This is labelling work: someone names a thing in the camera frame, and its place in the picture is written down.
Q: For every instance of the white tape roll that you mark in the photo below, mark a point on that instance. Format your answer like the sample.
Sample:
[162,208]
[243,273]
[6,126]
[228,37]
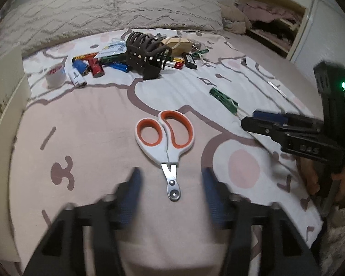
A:
[56,76]

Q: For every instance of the beige textured pillow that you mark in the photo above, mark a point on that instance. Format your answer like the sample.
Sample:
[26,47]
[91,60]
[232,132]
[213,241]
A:
[201,15]
[38,24]

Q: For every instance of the right beige textured pillow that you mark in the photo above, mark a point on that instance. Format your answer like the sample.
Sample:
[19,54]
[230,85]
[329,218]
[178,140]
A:
[201,15]

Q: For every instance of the crumpled beige blanket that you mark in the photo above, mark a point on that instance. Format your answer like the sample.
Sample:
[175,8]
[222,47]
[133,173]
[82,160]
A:
[234,20]

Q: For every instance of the blue lighter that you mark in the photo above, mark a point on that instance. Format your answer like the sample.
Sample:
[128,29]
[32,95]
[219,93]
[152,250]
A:
[81,67]

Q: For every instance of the wooden shelf with clothes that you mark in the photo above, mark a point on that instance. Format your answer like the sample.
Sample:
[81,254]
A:
[277,24]

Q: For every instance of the green clip with white cord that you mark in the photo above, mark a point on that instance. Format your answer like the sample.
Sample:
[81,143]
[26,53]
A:
[231,105]

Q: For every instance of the left beige textured pillow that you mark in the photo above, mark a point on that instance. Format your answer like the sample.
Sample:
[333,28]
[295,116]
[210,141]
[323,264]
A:
[38,24]

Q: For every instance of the metal back scratcher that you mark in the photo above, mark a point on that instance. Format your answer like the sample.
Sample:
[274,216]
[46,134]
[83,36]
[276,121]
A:
[264,78]

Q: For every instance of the red lighter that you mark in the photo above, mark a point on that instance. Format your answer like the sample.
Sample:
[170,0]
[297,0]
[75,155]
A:
[96,68]

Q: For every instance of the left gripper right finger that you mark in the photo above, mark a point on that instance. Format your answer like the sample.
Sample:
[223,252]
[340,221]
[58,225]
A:
[283,250]

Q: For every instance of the white orange scissors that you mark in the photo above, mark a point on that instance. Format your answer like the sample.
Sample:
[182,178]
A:
[165,151]

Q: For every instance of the person's right hand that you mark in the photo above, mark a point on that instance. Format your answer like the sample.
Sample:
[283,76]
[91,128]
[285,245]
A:
[310,178]

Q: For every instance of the brown claw hair clip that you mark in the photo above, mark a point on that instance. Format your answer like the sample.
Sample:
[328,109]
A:
[146,54]

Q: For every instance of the wooden oval box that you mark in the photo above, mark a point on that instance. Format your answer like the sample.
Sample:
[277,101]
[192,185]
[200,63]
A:
[178,45]

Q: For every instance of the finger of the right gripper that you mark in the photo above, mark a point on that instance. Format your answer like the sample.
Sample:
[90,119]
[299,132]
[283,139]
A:
[288,118]
[263,127]

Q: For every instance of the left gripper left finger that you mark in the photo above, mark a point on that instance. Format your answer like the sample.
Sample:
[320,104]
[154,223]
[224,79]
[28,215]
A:
[61,251]

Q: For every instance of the black lighter with barcode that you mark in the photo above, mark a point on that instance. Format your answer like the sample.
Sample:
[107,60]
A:
[189,61]

